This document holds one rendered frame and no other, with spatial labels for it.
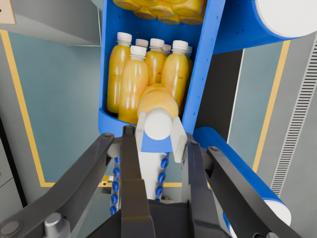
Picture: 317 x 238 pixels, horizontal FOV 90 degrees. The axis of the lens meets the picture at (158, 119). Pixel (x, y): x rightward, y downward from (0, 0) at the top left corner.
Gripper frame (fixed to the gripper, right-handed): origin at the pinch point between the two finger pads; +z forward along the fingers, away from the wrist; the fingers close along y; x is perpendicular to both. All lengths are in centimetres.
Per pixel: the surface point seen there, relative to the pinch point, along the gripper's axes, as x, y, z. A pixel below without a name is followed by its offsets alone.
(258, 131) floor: -42, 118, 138
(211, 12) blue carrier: 18.9, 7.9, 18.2
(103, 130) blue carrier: -9.7, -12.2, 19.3
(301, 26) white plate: 25, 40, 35
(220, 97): -11, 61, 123
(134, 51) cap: 9.9, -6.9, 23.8
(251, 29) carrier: 24, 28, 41
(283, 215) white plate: -46, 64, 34
